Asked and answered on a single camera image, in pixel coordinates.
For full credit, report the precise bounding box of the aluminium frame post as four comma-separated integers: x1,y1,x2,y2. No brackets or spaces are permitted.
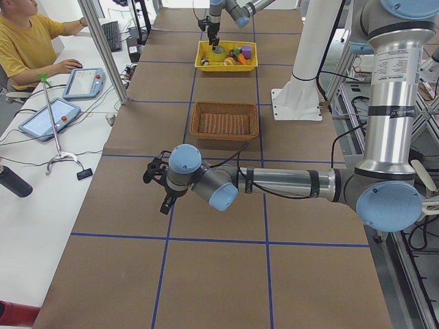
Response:
78,0,128,105

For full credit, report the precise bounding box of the orange toy carrot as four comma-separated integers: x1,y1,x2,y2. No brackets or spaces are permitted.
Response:
237,53,248,66

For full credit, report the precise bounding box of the teach pendant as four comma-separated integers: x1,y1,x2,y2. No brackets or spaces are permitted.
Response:
18,98,81,141
62,68,106,101

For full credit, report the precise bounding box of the small black device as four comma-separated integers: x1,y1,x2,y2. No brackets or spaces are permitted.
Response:
76,168,93,180

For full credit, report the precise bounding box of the red fire extinguisher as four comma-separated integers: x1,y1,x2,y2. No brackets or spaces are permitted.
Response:
1,301,41,328

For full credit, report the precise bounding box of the purple block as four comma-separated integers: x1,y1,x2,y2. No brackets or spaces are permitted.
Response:
241,45,252,60

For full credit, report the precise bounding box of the yellow plastic basket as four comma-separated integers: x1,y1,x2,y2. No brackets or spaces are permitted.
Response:
194,40,258,72

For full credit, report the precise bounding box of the lower teach pendant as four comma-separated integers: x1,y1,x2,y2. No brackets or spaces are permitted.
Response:
18,98,81,141

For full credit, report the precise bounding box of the black water bottle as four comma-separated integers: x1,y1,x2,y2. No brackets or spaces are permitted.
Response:
1,165,33,197

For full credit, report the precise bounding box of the black keyboard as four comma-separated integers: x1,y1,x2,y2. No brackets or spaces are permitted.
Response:
101,21,121,52

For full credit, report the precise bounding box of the person in yellow shirt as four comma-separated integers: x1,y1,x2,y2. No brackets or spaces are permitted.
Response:
1,1,88,91

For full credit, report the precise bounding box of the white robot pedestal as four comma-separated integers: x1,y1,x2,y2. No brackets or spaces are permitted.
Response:
271,0,343,121

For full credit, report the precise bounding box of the metal stand with green clip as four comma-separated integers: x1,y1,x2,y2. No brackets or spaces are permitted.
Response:
38,73,84,175

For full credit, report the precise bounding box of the upper teach pendant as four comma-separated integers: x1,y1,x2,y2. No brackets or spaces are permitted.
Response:
62,68,106,101

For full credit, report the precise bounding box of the toy croissant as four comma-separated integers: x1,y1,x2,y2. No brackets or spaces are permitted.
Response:
221,57,236,66

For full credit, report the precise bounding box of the brown wicker basket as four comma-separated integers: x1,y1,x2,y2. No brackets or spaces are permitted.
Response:
190,101,259,141

